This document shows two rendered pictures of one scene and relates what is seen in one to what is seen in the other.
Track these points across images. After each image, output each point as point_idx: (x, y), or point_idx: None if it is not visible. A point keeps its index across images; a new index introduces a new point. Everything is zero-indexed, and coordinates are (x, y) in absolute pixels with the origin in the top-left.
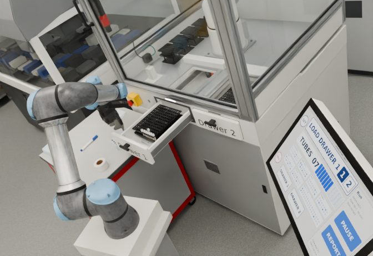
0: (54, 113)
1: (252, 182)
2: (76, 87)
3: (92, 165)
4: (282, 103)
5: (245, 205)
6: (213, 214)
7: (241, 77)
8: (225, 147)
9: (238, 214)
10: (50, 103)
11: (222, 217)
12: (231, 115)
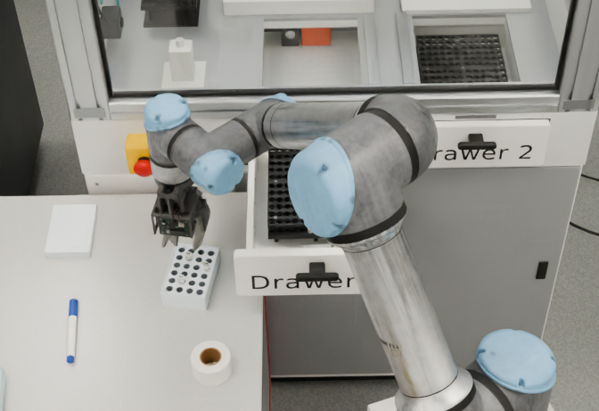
0: (399, 193)
1: (510, 267)
2: (423, 108)
3: (169, 381)
4: None
5: (447, 341)
6: (332, 410)
7: None
8: (461, 202)
9: (391, 381)
10: (397, 168)
11: (363, 407)
12: (536, 108)
